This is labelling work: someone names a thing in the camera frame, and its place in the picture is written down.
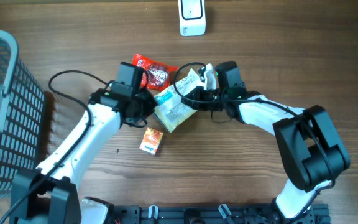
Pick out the small orange box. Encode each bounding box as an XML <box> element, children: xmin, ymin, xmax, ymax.
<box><xmin>139</xmin><ymin>128</ymin><xmax>163</xmax><ymax>156</ymax></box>

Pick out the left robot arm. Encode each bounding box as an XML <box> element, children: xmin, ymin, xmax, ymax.
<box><xmin>0</xmin><ymin>62</ymin><xmax>157</xmax><ymax>223</ymax></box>

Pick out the left black cable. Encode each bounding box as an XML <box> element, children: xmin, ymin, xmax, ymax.
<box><xmin>0</xmin><ymin>70</ymin><xmax>111</xmax><ymax>224</ymax></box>

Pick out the cream wet wipes pack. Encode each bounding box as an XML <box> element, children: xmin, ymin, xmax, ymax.
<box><xmin>155</xmin><ymin>69</ymin><xmax>205</xmax><ymax>133</ymax></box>

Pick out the black mounting rail base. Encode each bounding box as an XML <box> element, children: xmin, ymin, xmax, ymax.
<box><xmin>105</xmin><ymin>203</ymin><xmax>331</xmax><ymax>224</ymax></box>

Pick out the grey plastic shopping basket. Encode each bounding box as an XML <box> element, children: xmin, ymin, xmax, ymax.
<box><xmin>0</xmin><ymin>30</ymin><xmax>47</xmax><ymax>198</ymax></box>

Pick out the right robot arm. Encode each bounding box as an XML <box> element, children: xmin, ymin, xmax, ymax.
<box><xmin>175</xmin><ymin>61</ymin><xmax>351</xmax><ymax>223</ymax></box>

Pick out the red candy bag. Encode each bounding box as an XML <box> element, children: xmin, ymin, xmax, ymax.
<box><xmin>132</xmin><ymin>54</ymin><xmax>178</xmax><ymax>91</ymax></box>

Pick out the white barcode scanner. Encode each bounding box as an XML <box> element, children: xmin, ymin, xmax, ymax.
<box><xmin>178</xmin><ymin>0</ymin><xmax>206</xmax><ymax>37</ymax></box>

